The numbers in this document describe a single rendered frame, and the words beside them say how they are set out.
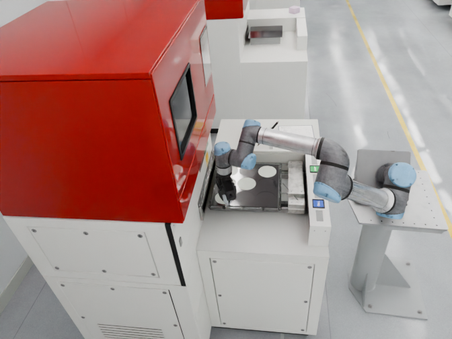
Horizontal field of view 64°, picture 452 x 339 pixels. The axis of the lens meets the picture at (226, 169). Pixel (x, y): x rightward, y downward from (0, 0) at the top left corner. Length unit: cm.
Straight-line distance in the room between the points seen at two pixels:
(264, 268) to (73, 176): 99
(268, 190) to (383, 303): 115
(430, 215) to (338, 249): 97
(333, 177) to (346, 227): 155
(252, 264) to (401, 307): 117
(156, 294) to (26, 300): 144
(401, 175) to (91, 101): 134
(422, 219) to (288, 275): 72
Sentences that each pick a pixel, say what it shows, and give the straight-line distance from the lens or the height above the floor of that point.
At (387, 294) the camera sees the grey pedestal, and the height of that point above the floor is 1.
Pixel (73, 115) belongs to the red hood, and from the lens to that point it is 119.
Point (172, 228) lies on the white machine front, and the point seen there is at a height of 120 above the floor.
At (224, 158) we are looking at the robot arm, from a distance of 163.
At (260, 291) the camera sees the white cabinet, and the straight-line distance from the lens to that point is 202.
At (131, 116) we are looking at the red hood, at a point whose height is 168.
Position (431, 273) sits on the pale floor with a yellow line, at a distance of 292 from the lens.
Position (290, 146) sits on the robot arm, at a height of 129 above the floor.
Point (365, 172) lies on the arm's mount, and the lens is 202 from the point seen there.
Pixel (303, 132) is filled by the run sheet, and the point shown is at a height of 97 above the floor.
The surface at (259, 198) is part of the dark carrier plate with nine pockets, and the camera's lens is 189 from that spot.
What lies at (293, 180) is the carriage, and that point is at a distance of 202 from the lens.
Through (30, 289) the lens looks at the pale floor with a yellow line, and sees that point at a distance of 310.
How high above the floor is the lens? 221
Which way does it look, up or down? 39 degrees down
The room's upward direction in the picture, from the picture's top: 6 degrees counter-clockwise
